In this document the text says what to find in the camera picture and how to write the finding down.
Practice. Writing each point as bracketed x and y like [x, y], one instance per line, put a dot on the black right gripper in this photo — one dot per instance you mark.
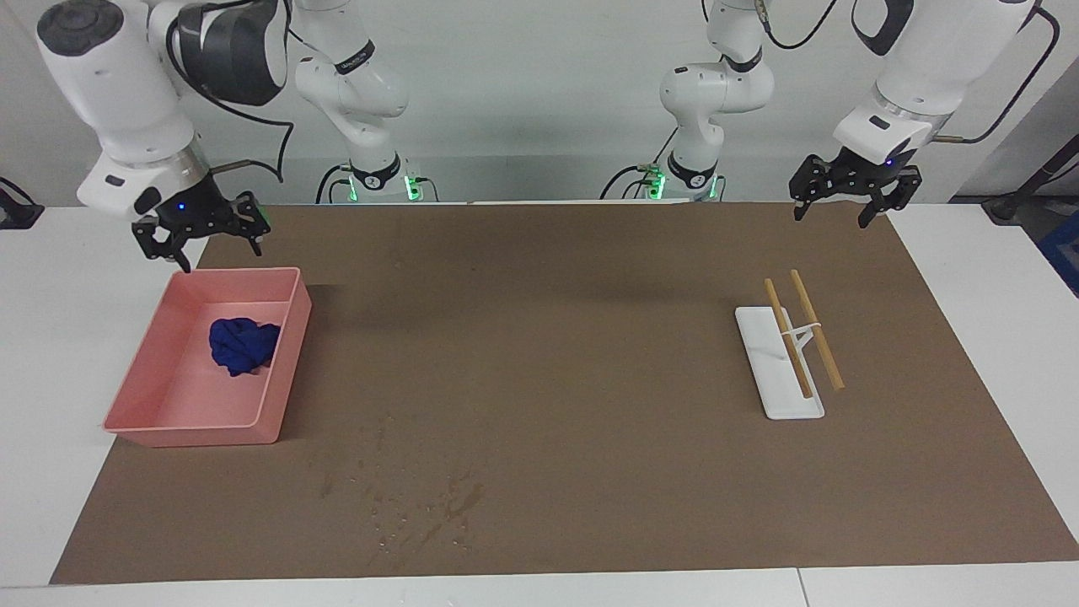
[194, 211]

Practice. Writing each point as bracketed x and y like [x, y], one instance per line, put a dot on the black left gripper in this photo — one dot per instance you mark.
[868, 175]

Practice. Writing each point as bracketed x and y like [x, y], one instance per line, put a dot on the blue microfiber towel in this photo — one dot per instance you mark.
[244, 346]

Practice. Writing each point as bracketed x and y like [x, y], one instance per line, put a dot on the black stand leg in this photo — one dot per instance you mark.
[1011, 209]

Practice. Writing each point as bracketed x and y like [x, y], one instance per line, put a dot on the pink plastic bin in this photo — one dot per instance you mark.
[177, 396]

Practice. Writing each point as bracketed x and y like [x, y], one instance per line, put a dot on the wooden dowel rod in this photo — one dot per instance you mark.
[799, 371]
[831, 367]

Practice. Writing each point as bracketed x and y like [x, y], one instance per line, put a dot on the white rack with wooden rods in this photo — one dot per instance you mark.
[784, 396]

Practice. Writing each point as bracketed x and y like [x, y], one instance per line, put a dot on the blue crate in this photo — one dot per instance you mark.
[1064, 257]

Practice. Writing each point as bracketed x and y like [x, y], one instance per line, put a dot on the brown table mat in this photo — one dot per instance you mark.
[548, 421]

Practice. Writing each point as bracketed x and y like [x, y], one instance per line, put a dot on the white wall socket box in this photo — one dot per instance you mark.
[126, 190]

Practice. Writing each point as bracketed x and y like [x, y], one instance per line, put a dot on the black clamp mount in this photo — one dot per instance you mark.
[17, 215]

